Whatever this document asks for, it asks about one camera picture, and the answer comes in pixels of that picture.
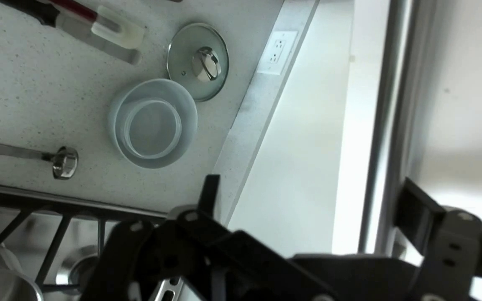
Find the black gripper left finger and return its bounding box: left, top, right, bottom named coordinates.
left=80, top=172, right=343, bottom=301

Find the white wall outlet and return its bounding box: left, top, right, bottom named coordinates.
left=256, top=30, right=299, bottom=77

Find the round glass pot lid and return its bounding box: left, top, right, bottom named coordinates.
left=164, top=20, right=230, bottom=104

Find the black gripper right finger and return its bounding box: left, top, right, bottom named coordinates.
left=393, top=175, right=482, bottom=301

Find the narrow white cabinet door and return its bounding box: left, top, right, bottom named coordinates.
left=329, top=0, right=482, bottom=264

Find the small steel saucepan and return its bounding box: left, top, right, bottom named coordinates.
left=0, top=222, right=45, bottom=301

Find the long steel measuring spoon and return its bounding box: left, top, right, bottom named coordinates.
left=0, top=137, right=80, bottom=180

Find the pale blue bowl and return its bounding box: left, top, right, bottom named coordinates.
left=105, top=77, right=199, bottom=170

